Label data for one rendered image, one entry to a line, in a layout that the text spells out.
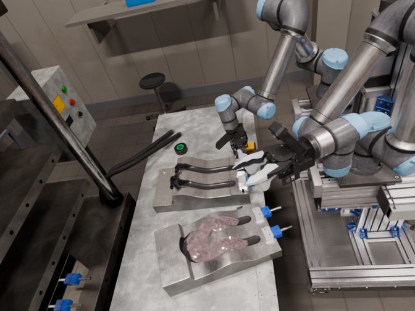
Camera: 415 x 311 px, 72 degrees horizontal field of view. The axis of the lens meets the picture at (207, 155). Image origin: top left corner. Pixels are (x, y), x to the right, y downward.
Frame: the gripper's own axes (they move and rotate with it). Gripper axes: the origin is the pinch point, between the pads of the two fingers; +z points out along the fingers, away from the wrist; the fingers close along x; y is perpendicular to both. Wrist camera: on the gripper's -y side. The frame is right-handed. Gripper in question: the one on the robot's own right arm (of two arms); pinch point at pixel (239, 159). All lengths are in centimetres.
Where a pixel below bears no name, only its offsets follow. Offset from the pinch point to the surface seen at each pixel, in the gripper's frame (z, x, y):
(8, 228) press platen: -37, -58, -73
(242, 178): 4.0, -10.4, 0.4
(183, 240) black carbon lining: 8.3, -38.6, -28.5
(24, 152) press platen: -45, -19, -88
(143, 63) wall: -7, 222, -115
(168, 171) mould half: 1.5, 6.0, -41.7
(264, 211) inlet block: 12.2, -26.2, 7.9
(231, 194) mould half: 6.9, -17.1, -5.8
